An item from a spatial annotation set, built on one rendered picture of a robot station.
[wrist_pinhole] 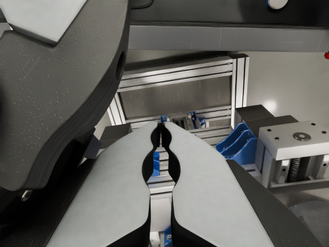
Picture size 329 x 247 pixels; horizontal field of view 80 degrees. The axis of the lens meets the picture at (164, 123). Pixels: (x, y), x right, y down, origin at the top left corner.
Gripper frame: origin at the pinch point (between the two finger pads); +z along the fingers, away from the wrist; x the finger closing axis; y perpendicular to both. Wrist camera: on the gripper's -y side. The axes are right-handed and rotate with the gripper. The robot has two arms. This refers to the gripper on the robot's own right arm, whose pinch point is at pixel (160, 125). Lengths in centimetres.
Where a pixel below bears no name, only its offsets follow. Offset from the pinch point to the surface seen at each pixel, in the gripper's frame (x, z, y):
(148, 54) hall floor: -8, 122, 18
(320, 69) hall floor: 110, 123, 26
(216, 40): 9.8, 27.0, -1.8
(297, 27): 23.7, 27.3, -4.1
